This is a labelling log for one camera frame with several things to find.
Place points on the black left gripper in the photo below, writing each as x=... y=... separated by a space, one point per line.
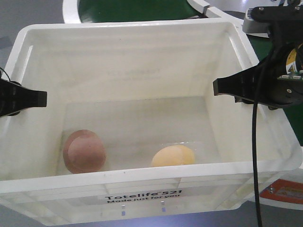
x=15 y=98

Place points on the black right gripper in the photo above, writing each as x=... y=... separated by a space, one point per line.
x=277 y=81

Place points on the pink plush fruit toy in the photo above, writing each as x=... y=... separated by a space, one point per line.
x=83 y=152

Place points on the yellow plush fruit toy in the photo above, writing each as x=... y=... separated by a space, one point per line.
x=174 y=155

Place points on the white plastic tote box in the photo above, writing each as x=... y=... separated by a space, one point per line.
x=138 y=97

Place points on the orange label plate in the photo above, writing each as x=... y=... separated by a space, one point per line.
x=284 y=191

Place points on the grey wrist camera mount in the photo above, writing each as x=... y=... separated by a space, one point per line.
x=288 y=20

